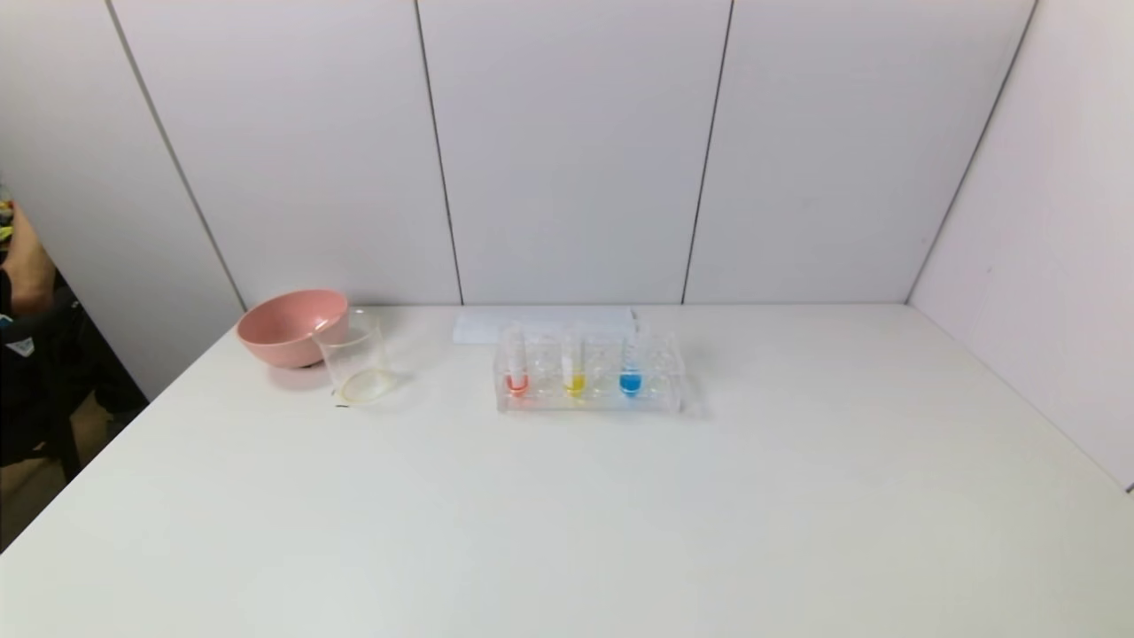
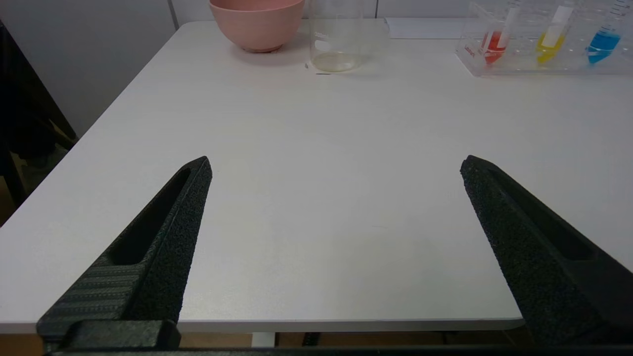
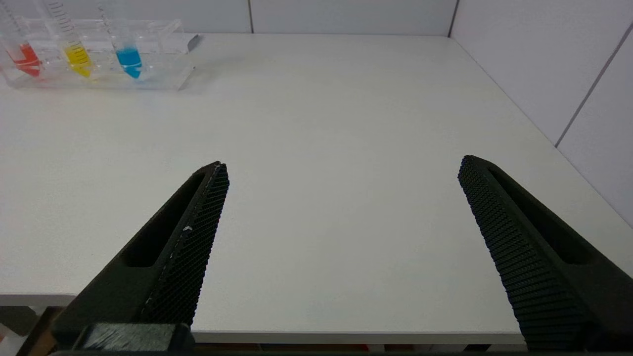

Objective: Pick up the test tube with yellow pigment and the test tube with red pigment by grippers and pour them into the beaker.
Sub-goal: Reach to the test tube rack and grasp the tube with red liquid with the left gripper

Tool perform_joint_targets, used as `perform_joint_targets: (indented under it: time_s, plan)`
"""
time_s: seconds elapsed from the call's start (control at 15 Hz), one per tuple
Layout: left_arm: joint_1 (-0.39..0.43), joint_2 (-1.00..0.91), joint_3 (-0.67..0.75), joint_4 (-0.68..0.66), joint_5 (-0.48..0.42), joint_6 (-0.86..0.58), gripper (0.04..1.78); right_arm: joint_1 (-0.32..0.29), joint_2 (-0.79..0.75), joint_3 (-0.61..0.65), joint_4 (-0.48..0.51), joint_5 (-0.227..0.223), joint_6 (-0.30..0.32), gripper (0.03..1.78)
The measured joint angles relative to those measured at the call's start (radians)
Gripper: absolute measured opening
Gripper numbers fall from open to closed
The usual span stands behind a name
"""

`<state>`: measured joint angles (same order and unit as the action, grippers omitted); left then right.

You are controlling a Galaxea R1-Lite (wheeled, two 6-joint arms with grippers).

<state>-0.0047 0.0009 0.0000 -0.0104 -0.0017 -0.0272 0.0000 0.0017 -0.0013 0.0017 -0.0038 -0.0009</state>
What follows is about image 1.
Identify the test tube with red pigment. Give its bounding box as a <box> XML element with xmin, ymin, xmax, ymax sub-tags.
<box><xmin>505</xmin><ymin>323</ymin><xmax>531</xmax><ymax>397</ymax></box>

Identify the pink plastic bowl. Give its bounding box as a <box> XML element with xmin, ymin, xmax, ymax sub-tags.
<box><xmin>236</xmin><ymin>289</ymin><xmax>350</xmax><ymax>369</ymax></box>

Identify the clear acrylic test tube rack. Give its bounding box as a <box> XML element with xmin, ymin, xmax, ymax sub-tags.
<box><xmin>494</xmin><ymin>324</ymin><xmax>686</xmax><ymax>416</ymax></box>

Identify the test tube with yellow pigment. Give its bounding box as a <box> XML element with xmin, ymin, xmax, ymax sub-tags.
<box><xmin>563</xmin><ymin>323</ymin><xmax>587</xmax><ymax>398</ymax></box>

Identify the clear glass beaker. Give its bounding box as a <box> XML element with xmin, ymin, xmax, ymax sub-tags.
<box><xmin>312</xmin><ymin>310</ymin><xmax>394</xmax><ymax>407</ymax></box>

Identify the test tube with blue pigment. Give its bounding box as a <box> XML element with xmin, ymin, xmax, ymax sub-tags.
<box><xmin>619</xmin><ymin>319</ymin><xmax>644</xmax><ymax>396</ymax></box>

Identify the person torso in dark clothes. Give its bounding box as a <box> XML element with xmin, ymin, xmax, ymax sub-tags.
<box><xmin>0</xmin><ymin>266</ymin><xmax>148</xmax><ymax>466</ymax></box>

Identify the flat white paper box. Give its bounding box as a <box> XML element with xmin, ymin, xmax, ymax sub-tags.
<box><xmin>453</xmin><ymin>307</ymin><xmax>639</xmax><ymax>346</ymax></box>

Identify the black stand beside table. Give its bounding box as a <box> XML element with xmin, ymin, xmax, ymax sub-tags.
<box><xmin>49</xmin><ymin>412</ymin><xmax>85</xmax><ymax>484</ymax></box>

